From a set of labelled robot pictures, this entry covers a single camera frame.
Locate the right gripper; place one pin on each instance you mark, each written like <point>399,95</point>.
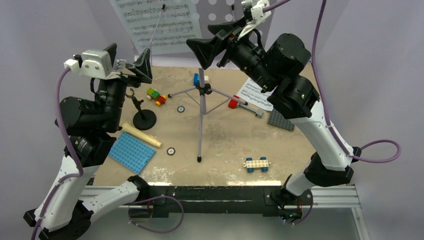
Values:
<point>206,50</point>

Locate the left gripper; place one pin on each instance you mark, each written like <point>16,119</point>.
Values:
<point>142,67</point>

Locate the sheet music page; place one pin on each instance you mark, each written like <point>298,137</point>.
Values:
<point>251,92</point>
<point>163,26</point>

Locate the black microphone stand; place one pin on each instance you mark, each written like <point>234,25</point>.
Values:
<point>144,119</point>

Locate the lilac music stand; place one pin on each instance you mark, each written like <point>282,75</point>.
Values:
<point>202,87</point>

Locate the cream toy microphone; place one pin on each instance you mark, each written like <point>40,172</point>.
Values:
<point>128,128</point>

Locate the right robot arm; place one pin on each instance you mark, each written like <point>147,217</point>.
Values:
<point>278,72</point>

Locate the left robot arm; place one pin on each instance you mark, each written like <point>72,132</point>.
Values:
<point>87,127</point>

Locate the colourful toy brick car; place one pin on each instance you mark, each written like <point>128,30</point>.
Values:
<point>153,94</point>

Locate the blue white brick stack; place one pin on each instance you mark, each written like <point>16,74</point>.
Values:
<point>196,79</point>

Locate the grey girder red brick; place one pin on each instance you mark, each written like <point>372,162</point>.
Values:
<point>233,104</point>

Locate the light blue building baseplate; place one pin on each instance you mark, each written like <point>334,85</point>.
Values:
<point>131,152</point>

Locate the dark grey building baseplate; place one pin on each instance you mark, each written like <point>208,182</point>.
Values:
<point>276,119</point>

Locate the white brick car blue wheels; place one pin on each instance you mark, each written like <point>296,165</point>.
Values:
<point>261,164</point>

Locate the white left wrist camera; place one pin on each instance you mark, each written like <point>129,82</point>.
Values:
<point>90,64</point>

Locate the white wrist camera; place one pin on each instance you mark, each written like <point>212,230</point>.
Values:
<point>254,14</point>
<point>90,64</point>

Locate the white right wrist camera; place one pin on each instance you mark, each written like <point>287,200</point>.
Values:
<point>254,14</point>

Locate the black table front rail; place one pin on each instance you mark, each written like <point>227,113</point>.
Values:
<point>263,200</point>

